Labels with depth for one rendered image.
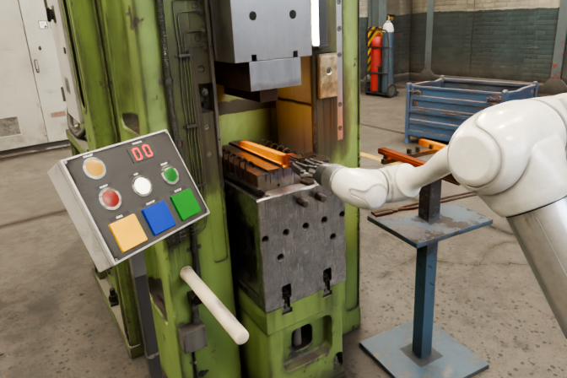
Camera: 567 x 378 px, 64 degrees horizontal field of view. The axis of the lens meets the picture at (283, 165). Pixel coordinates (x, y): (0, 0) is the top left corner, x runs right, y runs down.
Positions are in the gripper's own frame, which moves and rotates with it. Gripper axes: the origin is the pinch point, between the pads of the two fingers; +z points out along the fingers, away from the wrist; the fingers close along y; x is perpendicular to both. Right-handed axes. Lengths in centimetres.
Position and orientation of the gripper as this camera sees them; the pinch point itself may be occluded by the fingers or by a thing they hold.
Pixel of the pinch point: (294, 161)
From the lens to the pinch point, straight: 158.9
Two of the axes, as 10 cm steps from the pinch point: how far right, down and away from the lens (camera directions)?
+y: 8.4, -2.0, 5.0
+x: -0.4, -9.5, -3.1
